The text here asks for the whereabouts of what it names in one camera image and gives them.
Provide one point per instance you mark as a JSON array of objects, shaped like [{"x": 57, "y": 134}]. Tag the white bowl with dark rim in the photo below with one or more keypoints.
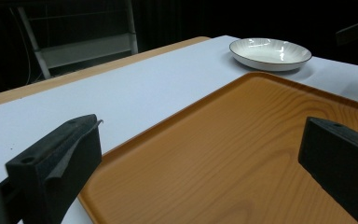
[{"x": 270, "y": 54}]

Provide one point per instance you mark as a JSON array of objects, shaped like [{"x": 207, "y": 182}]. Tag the brown wood-grain tray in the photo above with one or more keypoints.
[{"x": 230, "y": 149}]

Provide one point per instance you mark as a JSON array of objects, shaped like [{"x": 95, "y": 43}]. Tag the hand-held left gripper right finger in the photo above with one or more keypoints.
[{"x": 338, "y": 155}]

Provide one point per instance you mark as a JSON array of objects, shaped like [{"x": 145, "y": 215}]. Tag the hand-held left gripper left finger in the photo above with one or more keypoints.
[{"x": 59, "y": 161}]

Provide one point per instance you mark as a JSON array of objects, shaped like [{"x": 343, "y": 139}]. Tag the grey metal stand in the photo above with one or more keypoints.
[{"x": 84, "y": 49}]

